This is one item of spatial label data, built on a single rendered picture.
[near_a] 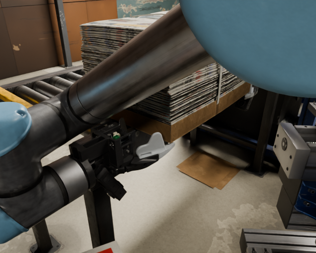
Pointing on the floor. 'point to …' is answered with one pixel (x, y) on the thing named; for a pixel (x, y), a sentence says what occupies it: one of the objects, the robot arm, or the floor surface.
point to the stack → (111, 247)
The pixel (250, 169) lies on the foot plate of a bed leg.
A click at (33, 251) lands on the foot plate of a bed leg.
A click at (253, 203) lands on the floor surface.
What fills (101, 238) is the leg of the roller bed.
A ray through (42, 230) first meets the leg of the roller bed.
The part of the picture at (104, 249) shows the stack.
